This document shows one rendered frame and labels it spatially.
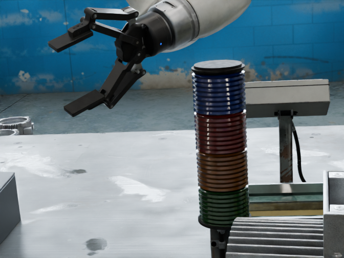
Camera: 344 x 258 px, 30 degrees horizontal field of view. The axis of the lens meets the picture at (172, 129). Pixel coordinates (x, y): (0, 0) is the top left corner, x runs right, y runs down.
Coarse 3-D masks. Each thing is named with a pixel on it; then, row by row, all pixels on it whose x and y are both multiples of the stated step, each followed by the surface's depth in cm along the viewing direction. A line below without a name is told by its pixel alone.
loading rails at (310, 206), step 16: (256, 192) 114; (272, 192) 114; (288, 192) 113; (304, 192) 113; (320, 192) 113; (256, 208) 111; (272, 208) 111; (288, 208) 111; (304, 208) 110; (320, 208) 110
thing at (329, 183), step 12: (324, 180) 55; (336, 180) 56; (324, 192) 52; (336, 192) 56; (324, 204) 50; (336, 204) 56; (324, 216) 48; (336, 216) 48; (324, 228) 48; (336, 228) 48; (324, 240) 49; (336, 240) 48; (324, 252) 49; (336, 252) 49
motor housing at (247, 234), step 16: (240, 224) 56; (256, 224) 56; (272, 224) 55; (288, 224) 55; (304, 224) 56; (320, 224) 55; (240, 240) 54; (256, 240) 53; (272, 240) 53; (288, 240) 53; (304, 240) 52; (320, 240) 52; (240, 256) 52; (256, 256) 52; (272, 256) 51; (288, 256) 51; (304, 256) 51; (320, 256) 51
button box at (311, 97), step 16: (288, 80) 127; (304, 80) 127; (320, 80) 126; (256, 96) 127; (272, 96) 126; (288, 96) 126; (304, 96) 125; (320, 96) 125; (256, 112) 129; (272, 112) 129; (304, 112) 129; (320, 112) 129
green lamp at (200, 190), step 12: (204, 192) 74; (216, 192) 73; (228, 192) 73; (240, 192) 74; (204, 204) 75; (216, 204) 74; (228, 204) 73; (240, 204) 74; (204, 216) 75; (216, 216) 74; (228, 216) 74; (240, 216) 74
